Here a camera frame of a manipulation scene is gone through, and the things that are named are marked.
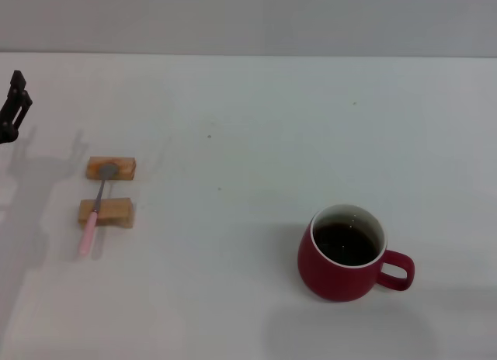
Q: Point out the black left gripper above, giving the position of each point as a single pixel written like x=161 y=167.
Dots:
x=7 y=135

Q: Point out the red ceramic cup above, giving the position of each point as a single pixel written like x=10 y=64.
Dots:
x=330 y=278

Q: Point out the wooden block with orange stain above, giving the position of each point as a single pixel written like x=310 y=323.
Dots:
x=124 y=170

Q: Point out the plain notched wooden block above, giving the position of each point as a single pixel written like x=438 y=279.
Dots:
x=114 y=212

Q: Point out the dark coffee liquid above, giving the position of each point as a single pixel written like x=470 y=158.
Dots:
x=345 y=243

